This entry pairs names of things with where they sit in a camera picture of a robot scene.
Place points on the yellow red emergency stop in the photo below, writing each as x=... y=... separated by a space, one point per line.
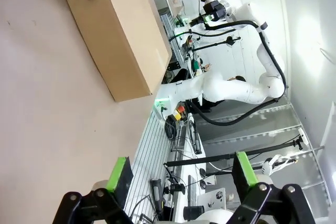
x=178 y=115

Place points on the long black stand pole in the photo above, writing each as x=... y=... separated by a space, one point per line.
x=210 y=158

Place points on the brown cardboard box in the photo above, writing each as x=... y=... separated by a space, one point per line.
x=118 y=37

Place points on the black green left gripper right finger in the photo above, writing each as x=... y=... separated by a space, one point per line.
x=244 y=174

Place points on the white computer desk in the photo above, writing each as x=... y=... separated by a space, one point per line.
x=185 y=171

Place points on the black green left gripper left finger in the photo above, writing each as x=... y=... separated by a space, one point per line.
x=118 y=179

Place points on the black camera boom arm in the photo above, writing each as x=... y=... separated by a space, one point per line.
x=212 y=44

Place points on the silver laptop with stickers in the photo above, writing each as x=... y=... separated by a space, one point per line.
x=212 y=197

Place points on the white camera on pole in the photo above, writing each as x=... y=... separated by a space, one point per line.
x=303 y=136

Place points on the black handheld device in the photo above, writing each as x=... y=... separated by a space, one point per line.
x=156 y=192

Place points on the white handheld gripper device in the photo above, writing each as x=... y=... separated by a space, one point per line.
x=274 y=163

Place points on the grey aluminium profile frame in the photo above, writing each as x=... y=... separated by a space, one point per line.
x=147 y=155
x=169 y=32

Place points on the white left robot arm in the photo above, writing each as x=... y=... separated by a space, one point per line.
x=218 y=217

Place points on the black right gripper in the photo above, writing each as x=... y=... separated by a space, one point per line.
x=216 y=9

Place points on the black keyboard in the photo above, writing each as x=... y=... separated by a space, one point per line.
x=192 y=190

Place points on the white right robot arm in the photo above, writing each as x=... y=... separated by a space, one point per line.
x=236 y=90

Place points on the black cup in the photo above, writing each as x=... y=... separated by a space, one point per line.
x=194 y=209

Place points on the black computer mouse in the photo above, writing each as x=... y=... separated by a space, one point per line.
x=202 y=172

